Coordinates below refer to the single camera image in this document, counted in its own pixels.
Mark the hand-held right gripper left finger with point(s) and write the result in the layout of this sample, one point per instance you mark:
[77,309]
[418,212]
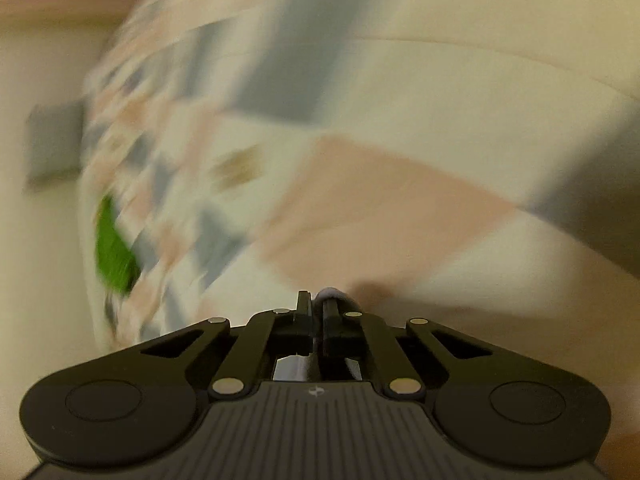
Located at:
[302,310]

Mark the grey shirt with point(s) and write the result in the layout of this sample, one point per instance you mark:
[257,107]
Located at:
[332,293]

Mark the grey plaid pillow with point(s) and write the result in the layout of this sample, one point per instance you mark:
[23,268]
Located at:
[55,145]

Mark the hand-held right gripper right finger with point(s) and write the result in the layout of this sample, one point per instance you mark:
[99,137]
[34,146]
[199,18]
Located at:
[332,325]

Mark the green knit sweater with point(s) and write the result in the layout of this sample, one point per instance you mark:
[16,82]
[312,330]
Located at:
[115,250]

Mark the checked quilt bed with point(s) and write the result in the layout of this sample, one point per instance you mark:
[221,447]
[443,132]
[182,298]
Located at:
[375,185]

